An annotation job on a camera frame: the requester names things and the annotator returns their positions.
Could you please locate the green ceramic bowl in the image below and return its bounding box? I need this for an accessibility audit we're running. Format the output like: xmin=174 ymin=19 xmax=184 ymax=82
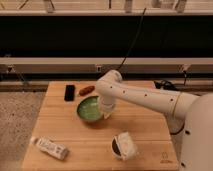
xmin=77 ymin=96 xmax=103 ymax=122

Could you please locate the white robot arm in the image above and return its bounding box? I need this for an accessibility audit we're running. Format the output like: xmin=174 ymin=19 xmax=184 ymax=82
xmin=95 ymin=70 xmax=213 ymax=171

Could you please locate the black smartphone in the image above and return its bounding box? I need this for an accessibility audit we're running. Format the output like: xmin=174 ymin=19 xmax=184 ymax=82
xmin=64 ymin=85 xmax=75 ymax=101

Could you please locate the white plastic bottle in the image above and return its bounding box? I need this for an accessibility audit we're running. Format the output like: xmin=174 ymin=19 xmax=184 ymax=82
xmin=30 ymin=137 xmax=69 ymax=160

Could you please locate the white wall outlet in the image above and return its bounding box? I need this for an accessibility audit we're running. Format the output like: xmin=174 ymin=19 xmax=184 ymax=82
xmin=97 ymin=66 xmax=102 ymax=72

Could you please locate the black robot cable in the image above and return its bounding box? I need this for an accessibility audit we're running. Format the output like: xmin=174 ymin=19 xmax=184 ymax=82
xmin=153 ymin=70 xmax=189 ymax=136

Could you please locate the black hanging cable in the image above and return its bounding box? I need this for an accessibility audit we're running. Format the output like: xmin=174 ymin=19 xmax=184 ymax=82
xmin=111 ymin=7 xmax=147 ymax=75

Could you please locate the grey wall rail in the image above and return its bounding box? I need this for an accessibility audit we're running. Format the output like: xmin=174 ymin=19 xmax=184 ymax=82
xmin=0 ymin=57 xmax=213 ymax=74

